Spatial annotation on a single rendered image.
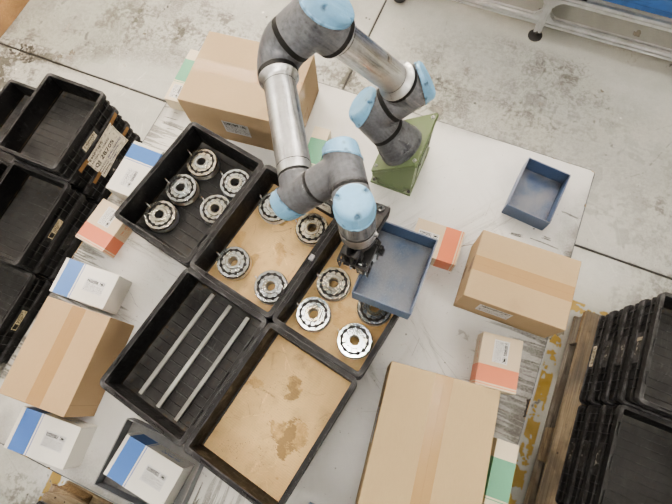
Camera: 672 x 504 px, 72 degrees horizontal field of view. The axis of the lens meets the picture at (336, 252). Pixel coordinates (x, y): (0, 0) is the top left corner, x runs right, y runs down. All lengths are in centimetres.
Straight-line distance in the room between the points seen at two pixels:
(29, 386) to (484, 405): 129
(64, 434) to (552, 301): 148
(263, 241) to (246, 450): 62
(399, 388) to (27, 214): 182
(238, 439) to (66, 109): 169
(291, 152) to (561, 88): 221
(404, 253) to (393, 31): 204
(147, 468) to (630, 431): 164
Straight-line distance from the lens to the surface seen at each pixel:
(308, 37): 112
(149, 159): 181
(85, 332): 160
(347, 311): 142
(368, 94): 146
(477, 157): 180
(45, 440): 171
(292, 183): 95
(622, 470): 207
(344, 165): 88
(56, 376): 162
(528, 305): 148
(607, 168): 283
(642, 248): 272
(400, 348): 154
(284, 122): 104
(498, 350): 151
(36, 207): 247
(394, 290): 118
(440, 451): 134
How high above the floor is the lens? 222
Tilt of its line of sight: 72 degrees down
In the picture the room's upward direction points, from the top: 9 degrees counter-clockwise
